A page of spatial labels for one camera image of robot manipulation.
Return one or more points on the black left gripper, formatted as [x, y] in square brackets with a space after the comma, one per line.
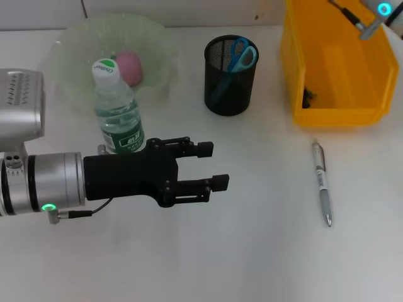
[126, 176]

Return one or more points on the clear green-label water bottle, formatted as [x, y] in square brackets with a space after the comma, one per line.
[119, 126]

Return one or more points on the blue teal scissors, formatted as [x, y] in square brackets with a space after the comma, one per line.
[233, 66]

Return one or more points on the silver ballpoint pen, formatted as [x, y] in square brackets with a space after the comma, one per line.
[320, 179]

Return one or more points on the green silver wrapper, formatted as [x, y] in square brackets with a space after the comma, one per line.
[308, 97]

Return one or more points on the pink peach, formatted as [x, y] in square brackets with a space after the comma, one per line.
[130, 67]

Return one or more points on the black mesh pen holder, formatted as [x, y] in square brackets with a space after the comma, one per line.
[231, 94]

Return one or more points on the green glass fruit plate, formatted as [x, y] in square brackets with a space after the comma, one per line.
[78, 41]

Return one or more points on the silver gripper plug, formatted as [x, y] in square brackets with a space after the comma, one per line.
[102, 149]

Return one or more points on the yellow plastic bin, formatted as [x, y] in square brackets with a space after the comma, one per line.
[340, 63]

